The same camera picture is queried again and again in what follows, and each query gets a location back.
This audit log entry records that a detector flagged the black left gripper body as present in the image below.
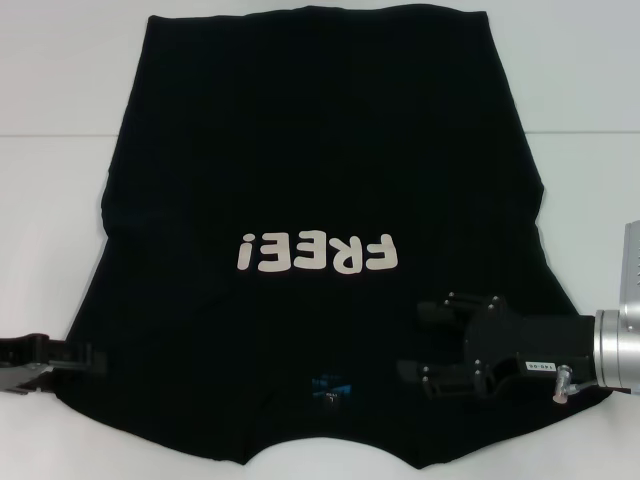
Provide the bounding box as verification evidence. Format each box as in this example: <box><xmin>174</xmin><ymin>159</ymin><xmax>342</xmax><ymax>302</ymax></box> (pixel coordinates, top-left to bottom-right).
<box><xmin>0</xmin><ymin>332</ymin><xmax>55</xmax><ymax>397</ymax></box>

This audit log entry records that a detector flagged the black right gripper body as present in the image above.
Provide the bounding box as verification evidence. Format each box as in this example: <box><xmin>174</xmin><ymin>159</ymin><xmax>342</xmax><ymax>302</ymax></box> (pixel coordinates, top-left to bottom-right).
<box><xmin>460</xmin><ymin>299</ymin><xmax>597</xmax><ymax>399</ymax></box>

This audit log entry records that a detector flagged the black shirt with FREE print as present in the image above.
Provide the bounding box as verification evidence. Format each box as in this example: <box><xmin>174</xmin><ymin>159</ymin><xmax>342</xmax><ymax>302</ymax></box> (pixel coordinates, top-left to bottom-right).
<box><xmin>52</xmin><ymin>12</ymin><xmax>615</xmax><ymax>446</ymax></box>

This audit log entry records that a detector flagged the right arm cable with plug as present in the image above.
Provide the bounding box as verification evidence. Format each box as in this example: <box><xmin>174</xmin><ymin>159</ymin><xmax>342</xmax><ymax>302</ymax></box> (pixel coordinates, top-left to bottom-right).
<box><xmin>551</xmin><ymin>365</ymin><xmax>600</xmax><ymax>405</ymax></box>

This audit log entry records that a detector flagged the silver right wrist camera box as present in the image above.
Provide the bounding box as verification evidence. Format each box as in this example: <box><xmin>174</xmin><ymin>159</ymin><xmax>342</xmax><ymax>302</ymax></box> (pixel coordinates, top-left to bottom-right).
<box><xmin>619</xmin><ymin>218</ymin><xmax>640</xmax><ymax>312</ymax></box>

